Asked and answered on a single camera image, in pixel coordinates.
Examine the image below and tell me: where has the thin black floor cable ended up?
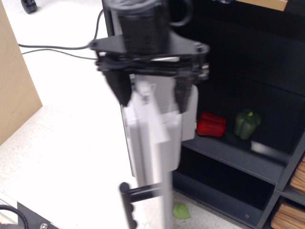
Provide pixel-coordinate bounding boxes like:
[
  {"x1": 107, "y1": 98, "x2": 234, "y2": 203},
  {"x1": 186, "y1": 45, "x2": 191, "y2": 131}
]
[{"x1": 21, "y1": 48, "x2": 100, "y2": 60}]

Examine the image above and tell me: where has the black caster wheel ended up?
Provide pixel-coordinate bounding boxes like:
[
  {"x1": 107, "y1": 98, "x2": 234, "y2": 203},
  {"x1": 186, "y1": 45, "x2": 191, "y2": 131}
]
[{"x1": 21, "y1": 0, "x2": 38, "y2": 14}]

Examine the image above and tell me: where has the wicker basket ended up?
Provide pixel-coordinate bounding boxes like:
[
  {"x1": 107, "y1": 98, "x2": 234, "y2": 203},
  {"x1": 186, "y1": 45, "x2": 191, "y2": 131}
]
[
  {"x1": 270, "y1": 198, "x2": 305, "y2": 229},
  {"x1": 290, "y1": 154, "x2": 305, "y2": 196}
]

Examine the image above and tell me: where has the dark grey fridge cabinet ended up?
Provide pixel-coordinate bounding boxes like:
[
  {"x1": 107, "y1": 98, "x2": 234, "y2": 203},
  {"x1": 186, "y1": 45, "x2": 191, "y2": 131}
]
[{"x1": 102, "y1": 0, "x2": 305, "y2": 229}]

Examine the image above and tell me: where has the light wooden panel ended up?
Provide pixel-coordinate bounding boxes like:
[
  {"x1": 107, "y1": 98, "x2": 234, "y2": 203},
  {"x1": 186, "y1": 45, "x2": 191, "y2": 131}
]
[{"x1": 0, "y1": 3, "x2": 42, "y2": 144}]

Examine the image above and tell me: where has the grey toy fridge door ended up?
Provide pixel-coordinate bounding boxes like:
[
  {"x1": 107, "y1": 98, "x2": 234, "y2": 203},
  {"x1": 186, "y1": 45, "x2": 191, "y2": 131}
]
[{"x1": 121, "y1": 75, "x2": 198, "y2": 229}]

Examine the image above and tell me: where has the wicker basket lower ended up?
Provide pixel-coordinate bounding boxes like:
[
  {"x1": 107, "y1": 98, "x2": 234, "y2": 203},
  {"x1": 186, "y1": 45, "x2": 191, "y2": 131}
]
[{"x1": 270, "y1": 198, "x2": 305, "y2": 229}]

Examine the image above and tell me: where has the wooden board top right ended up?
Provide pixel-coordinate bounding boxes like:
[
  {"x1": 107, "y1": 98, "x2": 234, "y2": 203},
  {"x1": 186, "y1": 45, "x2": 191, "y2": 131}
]
[{"x1": 236, "y1": 0, "x2": 288, "y2": 11}]

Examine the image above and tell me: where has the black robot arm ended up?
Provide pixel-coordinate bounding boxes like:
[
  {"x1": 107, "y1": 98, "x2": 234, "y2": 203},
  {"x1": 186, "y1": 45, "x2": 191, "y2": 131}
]
[{"x1": 90, "y1": 0, "x2": 209, "y2": 113}]

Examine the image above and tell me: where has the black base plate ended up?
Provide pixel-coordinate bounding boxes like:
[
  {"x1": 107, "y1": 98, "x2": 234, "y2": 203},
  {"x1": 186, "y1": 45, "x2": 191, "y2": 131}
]
[{"x1": 17, "y1": 202, "x2": 58, "y2": 229}]

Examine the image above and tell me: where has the red bell pepper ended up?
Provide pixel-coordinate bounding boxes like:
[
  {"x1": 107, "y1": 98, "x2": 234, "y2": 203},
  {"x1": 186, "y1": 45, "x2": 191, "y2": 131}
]
[{"x1": 196, "y1": 111, "x2": 226, "y2": 137}]

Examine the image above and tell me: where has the black braided cable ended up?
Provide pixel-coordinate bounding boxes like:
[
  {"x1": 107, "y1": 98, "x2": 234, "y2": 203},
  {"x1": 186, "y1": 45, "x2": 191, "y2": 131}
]
[{"x1": 0, "y1": 204, "x2": 29, "y2": 229}]

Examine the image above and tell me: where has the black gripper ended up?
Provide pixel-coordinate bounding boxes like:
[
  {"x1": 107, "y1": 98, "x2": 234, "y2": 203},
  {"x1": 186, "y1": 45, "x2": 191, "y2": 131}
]
[{"x1": 90, "y1": 9, "x2": 209, "y2": 114}]

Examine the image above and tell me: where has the black fridge door handle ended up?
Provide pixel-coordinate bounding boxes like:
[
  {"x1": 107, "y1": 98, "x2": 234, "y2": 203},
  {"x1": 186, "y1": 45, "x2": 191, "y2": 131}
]
[{"x1": 119, "y1": 182, "x2": 166, "y2": 229}]

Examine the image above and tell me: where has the thick black floor cable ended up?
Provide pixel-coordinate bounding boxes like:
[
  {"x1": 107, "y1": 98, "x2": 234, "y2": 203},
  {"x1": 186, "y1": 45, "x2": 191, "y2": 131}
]
[{"x1": 18, "y1": 9, "x2": 104, "y2": 51}]

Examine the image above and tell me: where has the wicker basket upper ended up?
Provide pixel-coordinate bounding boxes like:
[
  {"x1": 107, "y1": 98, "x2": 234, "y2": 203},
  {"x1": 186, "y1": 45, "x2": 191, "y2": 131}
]
[{"x1": 290, "y1": 154, "x2": 305, "y2": 196}]

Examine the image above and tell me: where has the grey side shelf unit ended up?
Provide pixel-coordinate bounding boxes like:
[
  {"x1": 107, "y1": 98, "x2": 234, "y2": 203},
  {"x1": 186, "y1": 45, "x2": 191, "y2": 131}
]
[{"x1": 263, "y1": 131, "x2": 305, "y2": 229}]

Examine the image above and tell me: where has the small green toy pear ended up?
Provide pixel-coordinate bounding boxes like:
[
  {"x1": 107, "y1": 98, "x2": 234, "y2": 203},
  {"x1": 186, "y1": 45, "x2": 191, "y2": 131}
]
[{"x1": 173, "y1": 203, "x2": 191, "y2": 219}]

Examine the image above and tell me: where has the green bell pepper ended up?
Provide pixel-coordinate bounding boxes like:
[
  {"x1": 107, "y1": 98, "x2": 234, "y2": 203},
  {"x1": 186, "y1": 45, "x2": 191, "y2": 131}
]
[{"x1": 234, "y1": 109, "x2": 262, "y2": 140}]

